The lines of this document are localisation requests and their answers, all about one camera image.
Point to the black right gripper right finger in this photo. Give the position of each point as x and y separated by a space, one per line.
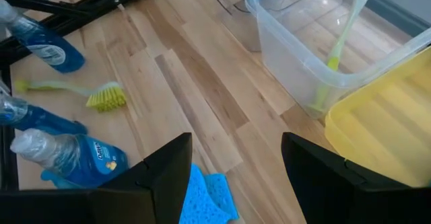
353 204

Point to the blue dish soap bottle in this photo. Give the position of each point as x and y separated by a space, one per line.
91 163
50 119
57 54

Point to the yellow plastic bin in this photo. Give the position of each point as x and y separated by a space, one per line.
387 123

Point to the clear plastic storage bin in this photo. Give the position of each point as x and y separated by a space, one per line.
289 66

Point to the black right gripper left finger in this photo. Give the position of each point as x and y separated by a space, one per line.
101 207

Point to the yellow-green dish brush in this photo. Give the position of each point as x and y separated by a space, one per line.
107 98
340 45

